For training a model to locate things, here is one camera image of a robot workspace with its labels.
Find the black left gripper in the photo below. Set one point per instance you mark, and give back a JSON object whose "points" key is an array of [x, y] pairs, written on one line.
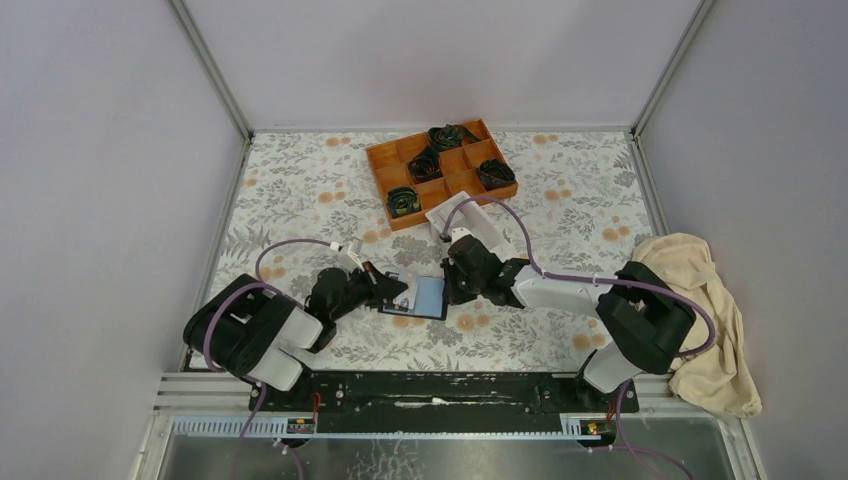
{"points": [[382, 287]]}

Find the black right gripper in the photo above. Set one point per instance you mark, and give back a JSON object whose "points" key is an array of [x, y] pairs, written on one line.
{"points": [[453, 295]]}

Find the black leather card holder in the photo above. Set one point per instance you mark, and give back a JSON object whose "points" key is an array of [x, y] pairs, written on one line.
{"points": [[424, 298]]}

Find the white plastic card box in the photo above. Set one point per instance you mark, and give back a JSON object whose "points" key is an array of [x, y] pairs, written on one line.
{"points": [[460, 211]]}

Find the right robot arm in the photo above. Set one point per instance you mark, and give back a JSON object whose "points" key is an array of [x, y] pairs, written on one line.
{"points": [[646, 323]]}

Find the orange wooden divided tray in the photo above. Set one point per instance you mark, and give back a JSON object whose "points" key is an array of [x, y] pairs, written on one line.
{"points": [[388, 163]]}

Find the rolled black belt front-left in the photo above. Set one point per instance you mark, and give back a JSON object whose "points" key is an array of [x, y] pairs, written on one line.
{"points": [[402, 201]]}

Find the rolled black belt right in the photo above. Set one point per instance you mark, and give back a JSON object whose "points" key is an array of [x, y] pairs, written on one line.
{"points": [[495, 174]]}

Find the rolled black belt middle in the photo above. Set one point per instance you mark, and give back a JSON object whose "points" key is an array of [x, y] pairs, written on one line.
{"points": [[425, 166]]}

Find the rolled black belt top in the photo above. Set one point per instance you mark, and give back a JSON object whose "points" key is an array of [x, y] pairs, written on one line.
{"points": [[450, 136]]}

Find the beige crumpled cloth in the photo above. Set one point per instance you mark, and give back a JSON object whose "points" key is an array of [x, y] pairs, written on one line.
{"points": [[713, 374]]}

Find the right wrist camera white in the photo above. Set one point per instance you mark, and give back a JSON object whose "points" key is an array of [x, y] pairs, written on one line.
{"points": [[456, 234]]}

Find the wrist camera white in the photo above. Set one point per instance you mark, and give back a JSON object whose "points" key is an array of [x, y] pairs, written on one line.
{"points": [[349, 254], [456, 234]]}

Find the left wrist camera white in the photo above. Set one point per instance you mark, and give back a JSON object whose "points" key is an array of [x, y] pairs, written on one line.
{"points": [[349, 254]]}

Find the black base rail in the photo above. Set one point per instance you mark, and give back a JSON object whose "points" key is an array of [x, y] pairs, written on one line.
{"points": [[427, 402]]}

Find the white slotted cable duct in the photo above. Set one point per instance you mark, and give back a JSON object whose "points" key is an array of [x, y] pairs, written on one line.
{"points": [[283, 427]]}

